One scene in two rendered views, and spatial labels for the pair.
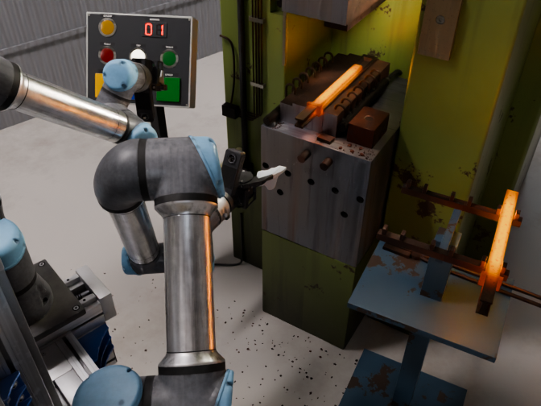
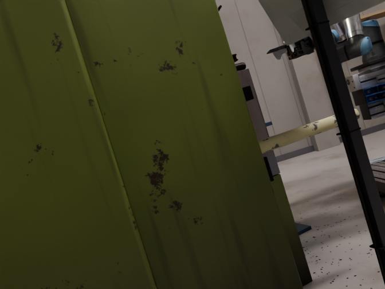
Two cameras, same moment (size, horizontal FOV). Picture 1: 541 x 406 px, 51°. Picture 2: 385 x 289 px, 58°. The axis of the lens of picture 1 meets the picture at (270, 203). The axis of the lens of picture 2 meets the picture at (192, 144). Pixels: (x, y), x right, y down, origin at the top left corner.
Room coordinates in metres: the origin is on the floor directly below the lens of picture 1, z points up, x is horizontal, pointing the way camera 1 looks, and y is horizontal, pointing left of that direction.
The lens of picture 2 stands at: (2.78, 0.74, 0.74)
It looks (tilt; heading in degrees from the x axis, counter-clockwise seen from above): 2 degrees down; 222
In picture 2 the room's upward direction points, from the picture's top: 17 degrees counter-clockwise
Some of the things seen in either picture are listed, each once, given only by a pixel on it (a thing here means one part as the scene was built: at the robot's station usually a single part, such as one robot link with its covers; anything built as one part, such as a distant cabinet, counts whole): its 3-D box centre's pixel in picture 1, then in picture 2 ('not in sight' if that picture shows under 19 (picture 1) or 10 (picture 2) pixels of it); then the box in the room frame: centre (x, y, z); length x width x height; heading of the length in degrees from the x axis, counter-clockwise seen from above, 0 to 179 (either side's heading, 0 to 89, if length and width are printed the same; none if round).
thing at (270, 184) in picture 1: (271, 180); (277, 54); (1.16, 0.00, 0.98); 0.09 x 0.03 x 0.06; 113
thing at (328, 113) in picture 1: (336, 89); not in sight; (1.69, -0.22, 0.96); 0.42 x 0.20 x 0.09; 149
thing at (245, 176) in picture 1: (233, 192); (299, 46); (1.12, 0.10, 0.97); 0.12 x 0.08 x 0.09; 149
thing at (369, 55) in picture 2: not in sight; (374, 51); (0.50, 0.27, 0.87); 0.15 x 0.15 x 0.10
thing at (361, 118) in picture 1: (368, 126); not in sight; (1.47, -0.30, 0.95); 0.12 x 0.09 x 0.07; 149
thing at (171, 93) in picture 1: (168, 89); not in sight; (1.59, 0.32, 1.01); 0.07 x 0.05 x 0.07; 84
